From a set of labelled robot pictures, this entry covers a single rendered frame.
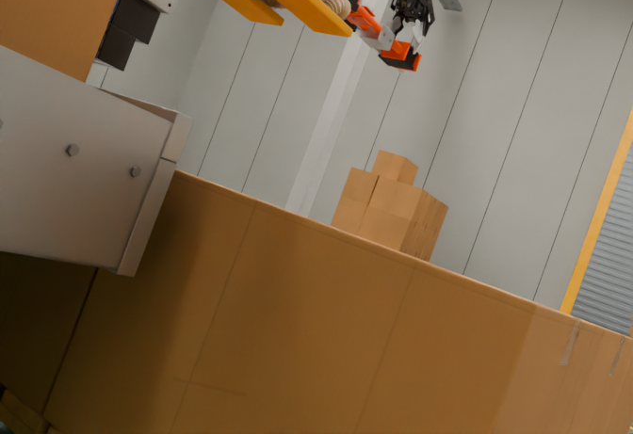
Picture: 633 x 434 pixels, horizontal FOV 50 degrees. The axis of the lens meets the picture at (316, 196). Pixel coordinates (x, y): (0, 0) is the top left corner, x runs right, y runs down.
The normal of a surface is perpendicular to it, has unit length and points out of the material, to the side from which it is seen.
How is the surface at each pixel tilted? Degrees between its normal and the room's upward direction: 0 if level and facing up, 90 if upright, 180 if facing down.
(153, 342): 90
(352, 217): 90
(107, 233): 90
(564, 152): 90
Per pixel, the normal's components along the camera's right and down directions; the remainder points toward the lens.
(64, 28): 0.78, 0.27
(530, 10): -0.43, -0.19
